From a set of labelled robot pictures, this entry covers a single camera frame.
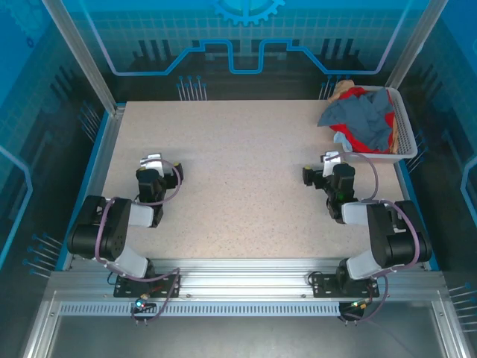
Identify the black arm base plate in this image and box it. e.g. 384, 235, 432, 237
113, 273, 183, 299
312, 273, 380, 299

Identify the red t-shirt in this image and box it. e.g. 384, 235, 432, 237
329, 85, 397, 154

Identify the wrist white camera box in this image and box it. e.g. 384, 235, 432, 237
139, 153, 165, 175
321, 151, 342, 178

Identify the slotted grey cable duct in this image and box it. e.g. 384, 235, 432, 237
57, 302, 342, 316

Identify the blue-grey t-shirt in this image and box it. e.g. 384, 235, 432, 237
317, 89, 394, 150

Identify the light blue t-shirt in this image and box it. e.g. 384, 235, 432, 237
332, 131, 353, 152

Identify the aluminium side rail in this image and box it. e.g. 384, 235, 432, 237
61, 105, 127, 271

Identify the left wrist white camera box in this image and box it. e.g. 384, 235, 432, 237
139, 153, 165, 175

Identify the tan t-shirt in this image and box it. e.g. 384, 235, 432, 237
327, 78, 402, 154

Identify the aluminium frame post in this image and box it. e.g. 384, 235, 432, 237
384, 0, 450, 90
41, 0, 127, 117

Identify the aluminium mounting rail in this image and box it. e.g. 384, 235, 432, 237
48, 257, 448, 300

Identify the white plastic basket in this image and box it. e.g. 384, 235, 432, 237
320, 85, 419, 164

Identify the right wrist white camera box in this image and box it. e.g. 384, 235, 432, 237
321, 151, 342, 178

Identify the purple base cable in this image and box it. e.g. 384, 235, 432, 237
130, 267, 183, 324
337, 275, 391, 325

